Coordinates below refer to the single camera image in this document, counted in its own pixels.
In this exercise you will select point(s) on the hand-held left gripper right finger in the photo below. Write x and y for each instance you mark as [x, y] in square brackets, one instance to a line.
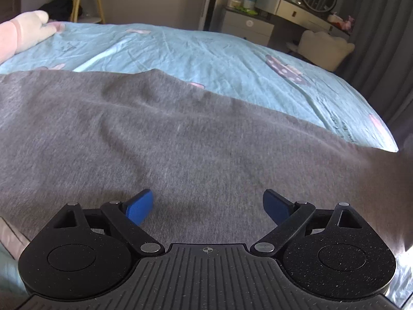
[276, 206]

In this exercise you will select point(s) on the grey curtain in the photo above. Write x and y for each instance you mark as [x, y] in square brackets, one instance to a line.
[380, 38]

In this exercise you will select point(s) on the grey pants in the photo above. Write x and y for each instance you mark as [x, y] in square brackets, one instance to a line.
[193, 135]

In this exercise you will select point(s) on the white drawer cabinet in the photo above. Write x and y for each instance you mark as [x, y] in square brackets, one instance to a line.
[246, 25]

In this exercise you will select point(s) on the red and white tissue box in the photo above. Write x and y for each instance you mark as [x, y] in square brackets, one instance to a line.
[335, 20]

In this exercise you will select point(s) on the pink plush toy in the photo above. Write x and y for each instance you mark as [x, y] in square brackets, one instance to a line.
[349, 23]

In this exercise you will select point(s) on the cream shell-shaped chair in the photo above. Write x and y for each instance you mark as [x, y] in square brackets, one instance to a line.
[326, 48]

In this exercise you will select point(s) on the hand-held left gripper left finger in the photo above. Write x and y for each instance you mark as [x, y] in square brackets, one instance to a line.
[139, 206]

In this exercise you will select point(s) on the light blue printed bed sheet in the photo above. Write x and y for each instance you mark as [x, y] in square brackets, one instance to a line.
[200, 48]

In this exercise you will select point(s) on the pink plush pillow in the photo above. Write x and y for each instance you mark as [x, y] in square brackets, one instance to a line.
[22, 32]

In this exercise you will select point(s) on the blue and white container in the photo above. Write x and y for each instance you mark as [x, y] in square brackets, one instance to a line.
[250, 0]

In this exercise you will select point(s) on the white vanity desk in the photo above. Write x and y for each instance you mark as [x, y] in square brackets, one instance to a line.
[296, 14]

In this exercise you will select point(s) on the white door frame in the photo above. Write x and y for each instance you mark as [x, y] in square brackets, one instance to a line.
[209, 0]

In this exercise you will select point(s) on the green tray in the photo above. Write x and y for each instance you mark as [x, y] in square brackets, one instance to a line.
[250, 11]

